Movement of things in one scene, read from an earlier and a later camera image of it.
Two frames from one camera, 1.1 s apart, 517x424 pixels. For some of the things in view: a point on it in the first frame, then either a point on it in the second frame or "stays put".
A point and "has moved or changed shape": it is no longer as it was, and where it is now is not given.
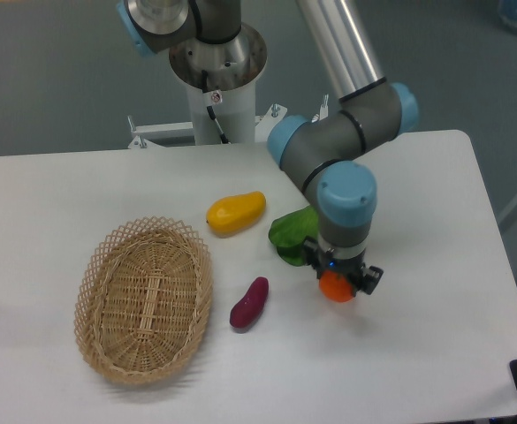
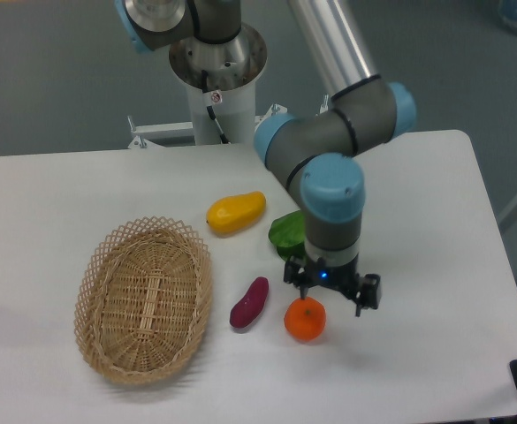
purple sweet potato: [245, 312] stays put
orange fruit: [335, 286] has moved or changed shape
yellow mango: [233, 215] stays put
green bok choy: [289, 231] stays put
